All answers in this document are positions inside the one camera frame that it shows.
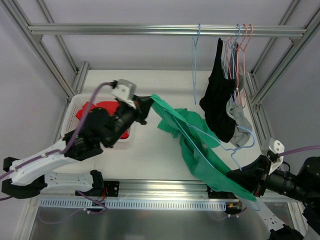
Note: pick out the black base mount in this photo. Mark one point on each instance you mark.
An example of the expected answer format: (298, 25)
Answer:
(107, 188)
(214, 194)

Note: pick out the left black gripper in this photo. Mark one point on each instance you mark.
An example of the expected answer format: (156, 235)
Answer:
(138, 110)

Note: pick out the pink hanger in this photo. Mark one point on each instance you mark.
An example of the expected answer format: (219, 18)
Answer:
(242, 46)
(239, 40)

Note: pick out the white plastic basket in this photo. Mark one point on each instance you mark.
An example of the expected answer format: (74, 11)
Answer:
(70, 121)

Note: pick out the grey tank top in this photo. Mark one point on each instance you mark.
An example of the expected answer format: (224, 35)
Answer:
(240, 136)

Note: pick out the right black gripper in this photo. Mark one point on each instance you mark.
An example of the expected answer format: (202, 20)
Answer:
(261, 176)

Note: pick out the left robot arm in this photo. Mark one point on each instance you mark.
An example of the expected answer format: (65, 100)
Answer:
(98, 130)

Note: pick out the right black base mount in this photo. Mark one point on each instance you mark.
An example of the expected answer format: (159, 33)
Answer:
(214, 194)

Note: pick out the red tank top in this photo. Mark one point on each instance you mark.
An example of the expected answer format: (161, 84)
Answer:
(109, 106)

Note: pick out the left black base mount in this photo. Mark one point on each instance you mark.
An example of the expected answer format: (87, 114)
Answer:
(107, 188)

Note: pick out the green tank top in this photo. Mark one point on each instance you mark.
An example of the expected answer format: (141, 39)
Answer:
(197, 142)

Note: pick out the black tank top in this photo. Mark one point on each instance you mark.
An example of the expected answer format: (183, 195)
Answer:
(215, 99)

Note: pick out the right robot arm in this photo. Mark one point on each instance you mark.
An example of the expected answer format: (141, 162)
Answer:
(303, 187)

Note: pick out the aluminium hanging rail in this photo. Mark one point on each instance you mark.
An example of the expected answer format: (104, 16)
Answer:
(112, 29)

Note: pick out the white slotted cable duct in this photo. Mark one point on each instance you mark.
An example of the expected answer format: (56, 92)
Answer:
(135, 204)

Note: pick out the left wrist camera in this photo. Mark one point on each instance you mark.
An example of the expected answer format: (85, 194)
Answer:
(124, 91)

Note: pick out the front aluminium rail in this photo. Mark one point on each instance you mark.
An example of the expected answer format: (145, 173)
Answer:
(134, 189)

